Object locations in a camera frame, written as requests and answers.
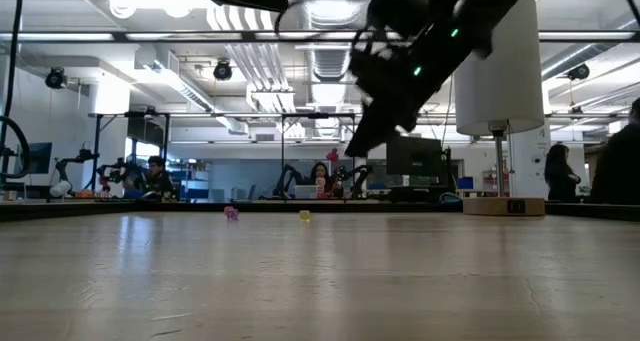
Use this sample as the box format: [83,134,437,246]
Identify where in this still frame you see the dark background wall monitor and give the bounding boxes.
[27,141,54,175]

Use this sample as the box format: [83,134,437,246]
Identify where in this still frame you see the black curved hose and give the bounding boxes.
[0,115,31,180]

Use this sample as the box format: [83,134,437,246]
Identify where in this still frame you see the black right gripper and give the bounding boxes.
[344,30,461,158]

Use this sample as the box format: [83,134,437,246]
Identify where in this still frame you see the black background monitor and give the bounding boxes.
[385,135,444,178]

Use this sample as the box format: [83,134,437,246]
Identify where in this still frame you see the person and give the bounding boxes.
[589,96,640,206]
[308,161,335,200]
[134,155,177,201]
[543,143,583,203]

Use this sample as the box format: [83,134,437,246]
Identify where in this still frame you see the black aluminium table frame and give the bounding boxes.
[0,199,640,223]

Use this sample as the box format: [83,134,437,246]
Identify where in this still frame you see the white shade wooden base lamp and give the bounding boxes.
[453,0,546,217]

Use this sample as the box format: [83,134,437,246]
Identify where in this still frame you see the black background workbench frame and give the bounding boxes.
[89,111,359,202]

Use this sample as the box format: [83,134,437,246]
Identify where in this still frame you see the black overhead frame bar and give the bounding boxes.
[0,29,640,44]

